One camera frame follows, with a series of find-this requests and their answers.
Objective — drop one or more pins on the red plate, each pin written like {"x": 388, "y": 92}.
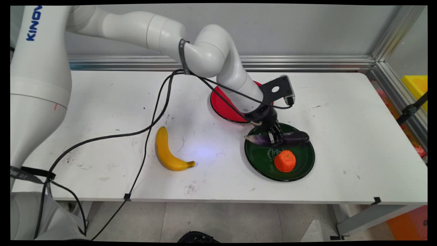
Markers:
{"x": 222, "y": 106}

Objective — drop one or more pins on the orange toy fruit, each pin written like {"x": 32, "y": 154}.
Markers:
{"x": 285, "y": 161}

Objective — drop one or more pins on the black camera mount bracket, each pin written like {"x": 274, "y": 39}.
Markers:
{"x": 278, "y": 85}

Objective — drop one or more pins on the aluminium frame post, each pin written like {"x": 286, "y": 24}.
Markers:
{"x": 399, "y": 30}

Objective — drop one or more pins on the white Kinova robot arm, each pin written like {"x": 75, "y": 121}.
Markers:
{"x": 41, "y": 85}

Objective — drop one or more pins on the grey table leg beam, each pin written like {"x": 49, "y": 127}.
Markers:
{"x": 368, "y": 218}

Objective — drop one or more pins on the green plate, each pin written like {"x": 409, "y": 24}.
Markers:
{"x": 263, "y": 160}

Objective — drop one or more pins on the purple eggplant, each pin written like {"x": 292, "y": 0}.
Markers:
{"x": 295, "y": 137}

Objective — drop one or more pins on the yellow banana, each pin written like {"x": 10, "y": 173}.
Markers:
{"x": 165, "y": 153}

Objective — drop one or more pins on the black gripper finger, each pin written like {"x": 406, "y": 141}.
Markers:
{"x": 278, "y": 134}
{"x": 271, "y": 138}

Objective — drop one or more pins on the yellow box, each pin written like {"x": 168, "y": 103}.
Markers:
{"x": 417, "y": 87}

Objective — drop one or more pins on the black round object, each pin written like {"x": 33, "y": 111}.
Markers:
{"x": 198, "y": 237}

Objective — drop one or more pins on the slanted aluminium frame rail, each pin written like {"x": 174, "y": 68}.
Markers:
{"x": 399, "y": 95}

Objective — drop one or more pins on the white table leg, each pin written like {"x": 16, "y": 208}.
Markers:
{"x": 85, "y": 213}

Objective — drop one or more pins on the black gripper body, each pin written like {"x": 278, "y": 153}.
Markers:
{"x": 264, "y": 116}

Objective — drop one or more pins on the orange box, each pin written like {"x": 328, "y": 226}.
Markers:
{"x": 409, "y": 223}

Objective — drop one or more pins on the horizontal aluminium frame rail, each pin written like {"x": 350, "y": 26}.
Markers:
{"x": 307, "y": 63}

